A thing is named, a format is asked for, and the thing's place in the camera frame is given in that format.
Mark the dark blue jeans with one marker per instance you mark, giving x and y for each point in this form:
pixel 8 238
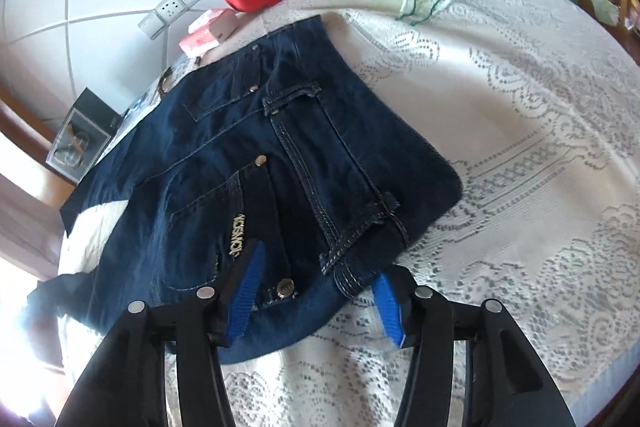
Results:
pixel 300 157

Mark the white power strip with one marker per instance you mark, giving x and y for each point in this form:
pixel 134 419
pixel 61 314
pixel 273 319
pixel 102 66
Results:
pixel 175 4

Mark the pink cardboard box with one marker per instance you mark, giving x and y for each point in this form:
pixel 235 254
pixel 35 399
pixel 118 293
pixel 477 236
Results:
pixel 205 34

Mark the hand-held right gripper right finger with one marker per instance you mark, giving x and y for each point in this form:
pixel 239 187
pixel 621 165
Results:
pixel 390 309

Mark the white lace tablecloth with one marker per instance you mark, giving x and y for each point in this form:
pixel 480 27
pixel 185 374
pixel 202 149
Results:
pixel 525 132

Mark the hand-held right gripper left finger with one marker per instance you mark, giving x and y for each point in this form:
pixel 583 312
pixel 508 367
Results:
pixel 247 289

